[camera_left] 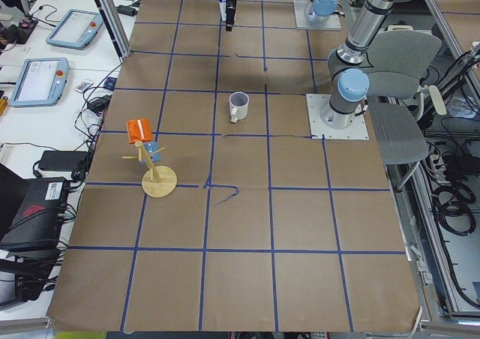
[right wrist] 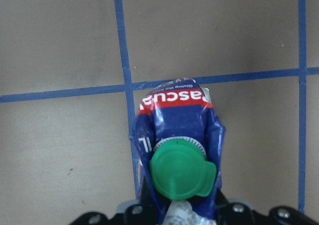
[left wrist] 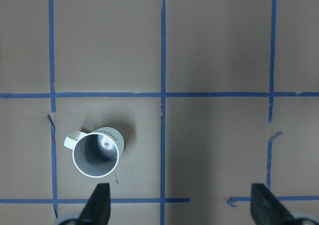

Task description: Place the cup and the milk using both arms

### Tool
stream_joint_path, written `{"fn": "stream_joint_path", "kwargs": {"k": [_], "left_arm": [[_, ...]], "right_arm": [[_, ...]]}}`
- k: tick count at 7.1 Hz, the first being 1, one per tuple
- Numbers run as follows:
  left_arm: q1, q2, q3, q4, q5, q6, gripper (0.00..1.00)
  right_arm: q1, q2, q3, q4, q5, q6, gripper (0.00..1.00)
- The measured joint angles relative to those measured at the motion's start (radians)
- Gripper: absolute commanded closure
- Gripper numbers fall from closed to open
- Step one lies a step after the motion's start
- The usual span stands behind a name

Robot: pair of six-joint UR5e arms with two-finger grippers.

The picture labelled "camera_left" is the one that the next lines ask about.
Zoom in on blue white milk carton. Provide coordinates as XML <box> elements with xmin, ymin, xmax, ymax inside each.
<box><xmin>219</xmin><ymin>0</ymin><xmax>227</xmax><ymax>23</ymax></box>

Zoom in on white ceramic mug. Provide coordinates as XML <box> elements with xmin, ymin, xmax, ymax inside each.
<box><xmin>229</xmin><ymin>91</ymin><xmax>250</xmax><ymax>123</ymax></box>

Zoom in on orange cup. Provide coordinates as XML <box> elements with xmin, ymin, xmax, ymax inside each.
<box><xmin>126</xmin><ymin>118</ymin><xmax>153</xmax><ymax>144</ymax></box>

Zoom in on blue cup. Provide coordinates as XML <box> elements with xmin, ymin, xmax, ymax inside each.
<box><xmin>143</xmin><ymin>141</ymin><xmax>164</xmax><ymax>163</ymax></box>

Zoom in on upper teach pendant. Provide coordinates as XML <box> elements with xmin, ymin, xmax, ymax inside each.
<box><xmin>46</xmin><ymin>9</ymin><xmax>104</xmax><ymax>50</ymax></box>

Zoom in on teach pendant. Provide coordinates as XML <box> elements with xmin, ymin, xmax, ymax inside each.
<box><xmin>46</xmin><ymin>9</ymin><xmax>104</xmax><ymax>50</ymax></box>
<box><xmin>8</xmin><ymin>57</ymin><xmax>70</xmax><ymax>107</ymax></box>

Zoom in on white remote control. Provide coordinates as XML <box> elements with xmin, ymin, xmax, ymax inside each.
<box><xmin>74</xmin><ymin>79</ymin><xmax>94</xmax><ymax>93</ymax></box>

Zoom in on grey office chair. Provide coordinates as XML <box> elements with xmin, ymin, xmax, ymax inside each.
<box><xmin>366</xmin><ymin>25</ymin><xmax>446</xmax><ymax>191</ymax></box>

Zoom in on wooden mug tree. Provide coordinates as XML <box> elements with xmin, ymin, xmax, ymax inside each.
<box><xmin>134</xmin><ymin>141</ymin><xmax>177</xmax><ymax>198</ymax></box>

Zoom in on lower teach pendant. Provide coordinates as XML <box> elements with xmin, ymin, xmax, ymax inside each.
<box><xmin>8</xmin><ymin>57</ymin><xmax>70</xmax><ymax>107</ymax></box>

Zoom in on brown paper table cover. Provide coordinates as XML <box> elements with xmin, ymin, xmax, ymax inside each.
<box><xmin>48</xmin><ymin>0</ymin><xmax>419</xmax><ymax>334</ymax></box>

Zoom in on black power adapter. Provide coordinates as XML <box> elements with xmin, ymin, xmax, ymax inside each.
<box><xmin>37</xmin><ymin>150</ymin><xmax>88</xmax><ymax>172</ymax></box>

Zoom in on black computer box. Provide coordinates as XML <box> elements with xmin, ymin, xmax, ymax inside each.
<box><xmin>1</xmin><ymin>165</ymin><xmax>69</xmax><ymax>253</ymax></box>

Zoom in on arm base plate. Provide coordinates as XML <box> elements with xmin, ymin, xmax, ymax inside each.
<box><xmin>306</xmin><ymin>94</ymin><xmax>369</xmax><ymax>140</ymax></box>
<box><xmin>293</xmin><ymin>0</ymin><xmax>341</xmax><ymax>31</ymax></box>

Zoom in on aluminium frame post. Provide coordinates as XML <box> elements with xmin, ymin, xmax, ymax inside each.
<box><xmin>94</xmin><ymin>0</ymin><xmax>131</xmax><ymax>59</ymax></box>

